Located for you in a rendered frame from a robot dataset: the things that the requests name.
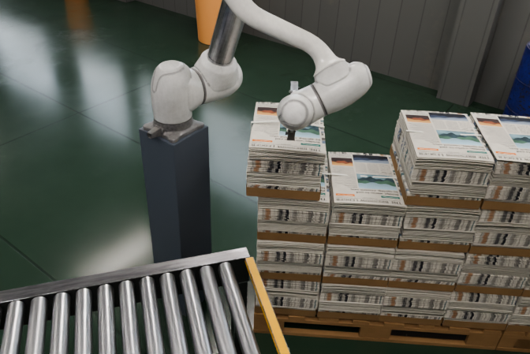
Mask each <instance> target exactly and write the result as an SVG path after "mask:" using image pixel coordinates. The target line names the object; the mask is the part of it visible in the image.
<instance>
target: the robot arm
mask: <svg viewBox="0 0 530 354"><path fill-rule="evenodd" d="M244 23H246V24H247V25H248V26H250V27H252V28H254V29H255V30H258V31H260V32H262V33H264V34H267V35H269V36H272V37H274V38H276V39H279V40H281V41H283V42H285V43H288V44H290V45H292V46H294V47H297V48H299V49H301V50H303V51H305V52H306V53H308V54H309V55H310V56H311V57H312V59H313V61H314V63H315V73H314V78H315V83H313V84H310V85H308V86H307V87H305V88H302V89H300V87H298V81H291V82H290V83H291V87H290V90H289V93H290V95H287V96H286V97H285V98H283V99H282V100H281V102H280V103H279V104H278V108H277V116H278V120H279V122H280V123H281V124H282V125H283V126H284V127H285V128H286V131H287V132H286V135H288V136H287V140H292V141H294V140H295V139H294V138H295V132H296V131H297V130H300V129H303V128H305V127H308V126H309V125H311V124H313V123H314V122H316V121H318V120H319V119H321V118H322V117H325V116H327V115H328V114H332V113H334V112H337V111H339V110H342V109H344V108H346V107H347V106H349V105H351V104H353V103H354V102H355V101H357V100H358V99H360V98H361V97H362V96H363V95H365V94H366V92H367V91H368V90H369V88H370V87H371V85H372V78H371V73H370V70H369V68H368V67H367V66H366V65H365V64H364V63H362V62H358V61H354V62H351V63H348V62H346V61H345V59H343V58H338V57H337V56H335V55H334V53H333V52H332V51H331V49H330V48H329V47H328V46H327V45H326V44H325V43H324V42H323V41H322V40H321V39H320V38H318V37H317V36H315V35H313V34H312V33H310V32H307V31H305V30H304V29H302V28H299V27H297V26H296V25H294V24H291V23H289V22H287V21H285V20H283V19H281V18H279V17H276V16H275V15H273V14H271V13H268V12H267V11H265V10H263V9H261V8H259V7H258V6H257V5H256V4H255V3H254V2H253V1H252V0H222V3H221V5H220V9H219V12H218V17H217V20H216V24H215V29H214V32H213V36H212V38H211V44H210V47H209V49H207V50H205V51H204V52H203V53H202V54H201V56H200V58H199V59H198V61H197V62H196V64H195V65H194V67H192V68H189V67H188V66H187V65H186V64H185V63H183V62H180V61H175V60H170V61H164V62H162V63H160V64H159V65H158V66H157V67H156V68H155V71H154V73H153V76H152V78H151V106H152V110H153V115H154V121H152V122H149V123H147V124H144V125H143V128H144V130H146V131H149V132H147V136H148V138H150V139H152V138H155V137H158V136H161V137H162V138H164V139H166V140H168V141H169V142H171V143H176V142H177V141H178V140H179V139H181V138H183V137H185V136H187V135H188V134H190V133H192V132H195V131H196V130H197V129H202V128H203V127H204V123H203V122H201V121H196V120H194V119H193V118H192V112H193V111H194V110H195V109H196V108H197V107H198V106H200V105H203V104H207V103H210V102H215V101H218V100H220V99H224V98H225V97H228V96H230V95H232V94H233V93H234V92H235V91H236V90H237V89H238V88H239V87H240V86H241V83H242V80H243V74H242V70H241V67H240V66H239V65H238V63H237V60H236V58H235V57H234V54H235V51H236V49H237V44H238V41H239V38H240V36H241V32H242V29H243V27H244Z"/></svg>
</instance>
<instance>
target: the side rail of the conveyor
mask: <svg viewBox="0 0 530 354"><path fill-rule="evenodd" d="M249 257H250V255H249V253H248V250H247V248H238V249H233V250H229V251H223V252H216V253H211V254H206V255H198V256H193V257H188V258H184V259H176V260H171V261H166V262H162V263H154V264H149V265H144V266H136V267H132V268H127V269H122V270H114V271H110V272H105V273H100V274H92V275H88V276H83V277H78V278H70V279H65V280H60V281H52V282H47V283H43V284H38V285H30V286H25V287H21V288H16V289H8V290H3V291H0V307H1V308H2V318H1V323H0V330H4V325H5V321H6V312H7V307H8V305H9V303H11V302H13V301H16V300H19V301H22V302H24V303H25V305H26V308H25V314H24V325H28V319H29V312H30V306H31V301H32V299H34V298H35V297H37V296H43V297H46V298H47V299H48V311H47V321H49V320H52V311H53V300H54V296H55V295H56V294H57V293H68V294H69V295H70V297H71V299H70V316H73V315H75V300H76V292H77V291H78V290H79V289H90V290H91V291H92V311H98V307H97V289H98V287H99V286H101V285H112V286H113V288H114V307H120V305H119V293H118V286H119V284H120V283H121V282H122V281H132V282H133V283H134V286H135V294H136V302H137V303H140V302H141V299H140V286H139V281H140V279H141V278H144V277H152V278H154V279H155V288H156V294H157V299H160V298H162V293H161V288H160V282H159V278H160V276H161V275H163V274H165V273H172V274H173V275H174V277H175V281H176V286H177V294H178V295H181V294H183V293H182V289H181V282H180V278H179V274H180V272H182V271H183V270H187V269H190V270H193V272H194V274H195V278H196V284H197V288H198V291H200V290H203V288H202V285H201V281H200V276H199V269H200V268H201V267H203V266H212V268H213V270H214V273H215V278H216V281H217V284H218V287H220V286H222V282H221V279H220V277H219V273H218V266H219V265H220V264H221V263H224V262H228V263H231V264H232V267H233V271H234V273H235V276H236V279H237V283H241V282H245V281H249V273H248V269H247V267H246V264H245V262H244V261H245V258H249Z"/></svg>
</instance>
